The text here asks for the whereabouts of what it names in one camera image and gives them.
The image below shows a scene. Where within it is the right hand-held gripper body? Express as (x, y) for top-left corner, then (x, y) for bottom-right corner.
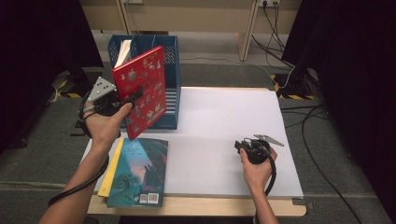
(244, 133), (285, 165)

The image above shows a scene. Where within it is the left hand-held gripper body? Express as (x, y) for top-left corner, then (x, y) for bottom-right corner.
(87, 76), (125, 117)

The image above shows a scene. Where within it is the red illustrated book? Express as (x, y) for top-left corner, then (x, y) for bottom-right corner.
(111, 45), (167, 142)

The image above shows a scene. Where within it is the blue plastic file rack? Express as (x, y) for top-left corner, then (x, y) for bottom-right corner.
(107, 34), (182, 131)

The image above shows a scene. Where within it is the white book with green print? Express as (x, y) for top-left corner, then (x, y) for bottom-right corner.
(113, 39), (134, 69)

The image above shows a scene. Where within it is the teal illustrated book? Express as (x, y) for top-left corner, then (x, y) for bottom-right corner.
(106, 137), (169, 208)

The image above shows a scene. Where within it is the yellow book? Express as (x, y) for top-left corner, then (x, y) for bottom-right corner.
(97, 136), (125, 199)

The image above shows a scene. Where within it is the person's right hand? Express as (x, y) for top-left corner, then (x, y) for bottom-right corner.
(239, 146), (278, 194)

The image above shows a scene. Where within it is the person's left hand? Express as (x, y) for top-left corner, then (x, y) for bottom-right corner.
(83, 102), (134, 150)

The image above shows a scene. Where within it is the black stand base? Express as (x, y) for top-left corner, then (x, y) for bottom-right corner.
(49, 66), (105, 99)
(270, 67), (321, 101)

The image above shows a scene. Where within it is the white table cover sheet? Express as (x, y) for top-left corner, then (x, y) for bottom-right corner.
(81, 87), (304, 199)

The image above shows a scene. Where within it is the light wooden table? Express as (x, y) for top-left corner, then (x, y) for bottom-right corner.
(87, 87), (307, 217)

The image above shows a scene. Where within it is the black curtain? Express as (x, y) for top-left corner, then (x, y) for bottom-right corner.
(281, 0), (396, 218)
(0, 0), (104, 153)

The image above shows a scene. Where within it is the black floor cable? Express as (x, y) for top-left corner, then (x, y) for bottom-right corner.
(300, 104), (363, 224)
(279, 105), (330, 129)

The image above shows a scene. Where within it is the grey table bracket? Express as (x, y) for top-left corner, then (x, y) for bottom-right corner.
(292, 197), (315, 211)

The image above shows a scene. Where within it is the black power cable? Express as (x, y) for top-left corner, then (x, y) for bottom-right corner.
(262, 0), (287, 54)
(250, 33), (296, 69)

